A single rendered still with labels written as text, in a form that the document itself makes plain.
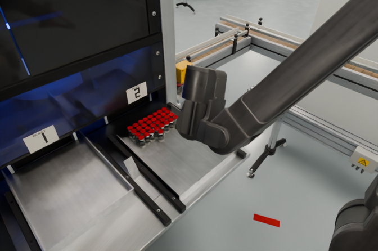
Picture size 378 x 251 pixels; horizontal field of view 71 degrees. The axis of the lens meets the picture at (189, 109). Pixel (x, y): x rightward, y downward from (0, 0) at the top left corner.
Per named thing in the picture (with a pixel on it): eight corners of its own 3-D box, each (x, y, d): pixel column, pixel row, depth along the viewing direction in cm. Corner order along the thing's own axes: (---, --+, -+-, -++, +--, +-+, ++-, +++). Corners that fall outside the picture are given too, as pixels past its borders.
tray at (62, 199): (5, 177, 84) (0, 170, 82) (82, 137, 99) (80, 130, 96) (48, 259, 65) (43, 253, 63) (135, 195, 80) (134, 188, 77)
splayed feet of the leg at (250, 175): (243, 175, 193) (246, 162, 184) (280, 140, 220) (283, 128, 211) (252, 182, 188) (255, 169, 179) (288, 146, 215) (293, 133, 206)
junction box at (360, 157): (347, 161, 144) (354, 149, 139) (351, 156, 147) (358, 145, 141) (372, 174, 137) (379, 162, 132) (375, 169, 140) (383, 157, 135)
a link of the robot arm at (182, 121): (172, 138, 45) (205, 145, 45) (179, 99, 44) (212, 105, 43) (178, 128, 52) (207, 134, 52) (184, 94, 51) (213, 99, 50)
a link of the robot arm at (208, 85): (224, 152, 39) (247, 142, 46) (239, 75, 37) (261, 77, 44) (163, 129, 46) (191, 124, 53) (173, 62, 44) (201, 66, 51)
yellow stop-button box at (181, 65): (170, 77, 116) (169, 63, 111) (182, 72, 120) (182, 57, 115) (181, 85, 112) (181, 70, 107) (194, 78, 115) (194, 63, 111)
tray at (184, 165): (117, 141, 97) (116, 134, 95) (171, 111, 111) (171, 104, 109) (179, 202, 78) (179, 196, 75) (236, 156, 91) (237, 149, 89)
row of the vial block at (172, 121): (138, 146, 95) (136, 137, 92) (176, 123, 104) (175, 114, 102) (142, 149, 94) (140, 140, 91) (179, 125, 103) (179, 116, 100)
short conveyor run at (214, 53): (164, 99, 124) (162, 69, 114) (144, 85, 132) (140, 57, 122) (251, 52, 161) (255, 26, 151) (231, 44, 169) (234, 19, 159)
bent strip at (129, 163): (125, 173, 86) (122, 161, 82) (133, 167, 88) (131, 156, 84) (153, 200, 78) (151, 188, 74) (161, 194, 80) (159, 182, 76)
